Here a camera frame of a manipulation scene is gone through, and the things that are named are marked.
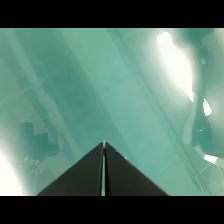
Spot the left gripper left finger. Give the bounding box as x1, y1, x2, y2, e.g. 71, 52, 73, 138
36, 142, 105, 197

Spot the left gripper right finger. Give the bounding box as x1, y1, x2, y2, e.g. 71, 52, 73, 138
104, 142, 168, 197

